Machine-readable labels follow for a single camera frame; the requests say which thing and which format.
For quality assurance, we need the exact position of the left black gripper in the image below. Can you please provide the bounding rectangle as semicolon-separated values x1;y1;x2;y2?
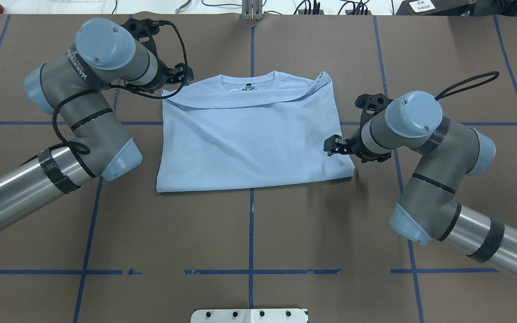
149;57;194;90

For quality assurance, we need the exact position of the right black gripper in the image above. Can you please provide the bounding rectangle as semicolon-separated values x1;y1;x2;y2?
324;128;392;163

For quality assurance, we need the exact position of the light blue t-shirt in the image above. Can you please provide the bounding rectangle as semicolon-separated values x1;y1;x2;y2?
156;71;355;193

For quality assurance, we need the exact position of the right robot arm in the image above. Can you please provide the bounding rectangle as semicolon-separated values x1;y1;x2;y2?
324;91;517;276

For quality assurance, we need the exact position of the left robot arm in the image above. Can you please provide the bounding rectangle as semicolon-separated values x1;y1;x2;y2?
0;17;193;231

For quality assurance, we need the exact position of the brown table cover sheet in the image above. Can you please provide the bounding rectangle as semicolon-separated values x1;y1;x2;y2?
0;12;517;323

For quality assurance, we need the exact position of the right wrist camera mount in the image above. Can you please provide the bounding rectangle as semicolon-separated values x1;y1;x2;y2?
355;93;393;127

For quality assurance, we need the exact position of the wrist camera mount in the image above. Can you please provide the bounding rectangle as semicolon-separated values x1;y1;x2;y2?
121;18;161;57
355;93;393;127

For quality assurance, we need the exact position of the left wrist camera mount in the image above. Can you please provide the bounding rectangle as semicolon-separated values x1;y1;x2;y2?
121;18;161;57

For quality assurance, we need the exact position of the aluminium frame post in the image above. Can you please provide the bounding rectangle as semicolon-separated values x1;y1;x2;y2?
241;0;265;21

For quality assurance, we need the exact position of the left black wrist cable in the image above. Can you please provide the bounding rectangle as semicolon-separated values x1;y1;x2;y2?
51;20;190;156

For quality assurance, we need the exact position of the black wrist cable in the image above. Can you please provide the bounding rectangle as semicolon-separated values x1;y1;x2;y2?
434;71;500;102
51;20;190;156

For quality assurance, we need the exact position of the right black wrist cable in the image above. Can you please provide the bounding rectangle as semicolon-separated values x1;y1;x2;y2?
434;71;500;102

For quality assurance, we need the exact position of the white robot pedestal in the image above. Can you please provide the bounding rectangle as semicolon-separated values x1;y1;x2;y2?
190;308;309;323

